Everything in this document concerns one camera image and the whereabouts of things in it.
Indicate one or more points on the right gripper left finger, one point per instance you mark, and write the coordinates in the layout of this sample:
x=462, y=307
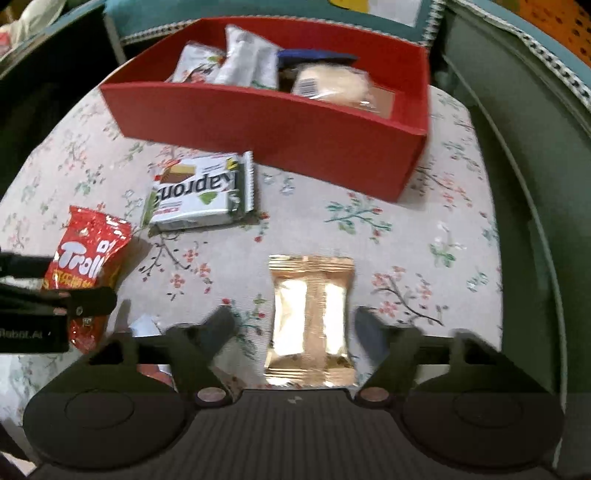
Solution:
x=191, y=349

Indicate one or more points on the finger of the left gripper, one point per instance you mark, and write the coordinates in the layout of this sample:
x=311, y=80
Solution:
x=91, y=302
x=22, y=266

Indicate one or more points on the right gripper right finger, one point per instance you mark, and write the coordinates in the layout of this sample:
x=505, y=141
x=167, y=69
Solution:
x=392, y=351

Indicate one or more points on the red Trolli candy bag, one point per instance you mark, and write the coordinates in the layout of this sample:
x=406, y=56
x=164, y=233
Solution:
x=90, y=253

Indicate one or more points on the pink sausage pack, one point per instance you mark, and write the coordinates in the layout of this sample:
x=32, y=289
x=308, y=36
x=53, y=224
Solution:
x=148, y=326

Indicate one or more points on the gold foil snack packet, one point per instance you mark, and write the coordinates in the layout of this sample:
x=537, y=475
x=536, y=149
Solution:
x=309, y=340

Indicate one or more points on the white Kaprons wafer pack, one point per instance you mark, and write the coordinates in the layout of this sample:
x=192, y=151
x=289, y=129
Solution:
x=204, y=191

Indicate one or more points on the round white rice cake pack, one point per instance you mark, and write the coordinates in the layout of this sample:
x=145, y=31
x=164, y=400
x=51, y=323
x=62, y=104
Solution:
x=335, y=84

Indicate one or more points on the white barcode snack packet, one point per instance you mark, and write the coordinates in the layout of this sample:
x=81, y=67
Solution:
x=250, y=61

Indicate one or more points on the blue foil snack packet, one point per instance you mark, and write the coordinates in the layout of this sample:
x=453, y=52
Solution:
x=289, y=58

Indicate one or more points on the white cartoon snack packet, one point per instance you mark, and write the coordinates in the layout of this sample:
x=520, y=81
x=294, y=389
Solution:
x=197, y=63

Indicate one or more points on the floral tablecloth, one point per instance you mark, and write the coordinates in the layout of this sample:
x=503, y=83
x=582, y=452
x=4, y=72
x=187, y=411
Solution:
x=431, y=259

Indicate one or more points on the red cardboard box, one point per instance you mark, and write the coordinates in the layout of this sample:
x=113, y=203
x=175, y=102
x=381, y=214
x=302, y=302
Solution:
x=362, y=151

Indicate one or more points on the white cloth on sofa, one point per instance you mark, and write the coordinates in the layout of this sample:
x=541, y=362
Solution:
x=36, y=16

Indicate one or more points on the green sofa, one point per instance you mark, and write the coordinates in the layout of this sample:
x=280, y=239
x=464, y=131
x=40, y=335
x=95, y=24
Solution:
x=530, y=103

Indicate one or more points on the teal sofa cover with lion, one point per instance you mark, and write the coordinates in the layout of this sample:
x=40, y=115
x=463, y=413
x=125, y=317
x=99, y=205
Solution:
x=135, y=21

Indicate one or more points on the orange plastic basket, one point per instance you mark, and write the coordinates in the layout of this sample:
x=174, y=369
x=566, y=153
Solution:
x=566, y=21

